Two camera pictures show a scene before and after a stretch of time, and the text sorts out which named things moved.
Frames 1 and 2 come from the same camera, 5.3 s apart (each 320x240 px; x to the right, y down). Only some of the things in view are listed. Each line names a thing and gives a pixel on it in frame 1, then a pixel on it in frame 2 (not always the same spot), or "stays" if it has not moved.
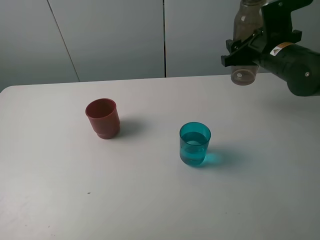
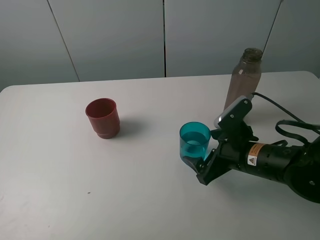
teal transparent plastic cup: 194,138 stays
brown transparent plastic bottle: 248,20 → 246,76
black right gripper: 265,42 → 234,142
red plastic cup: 103,115 stays
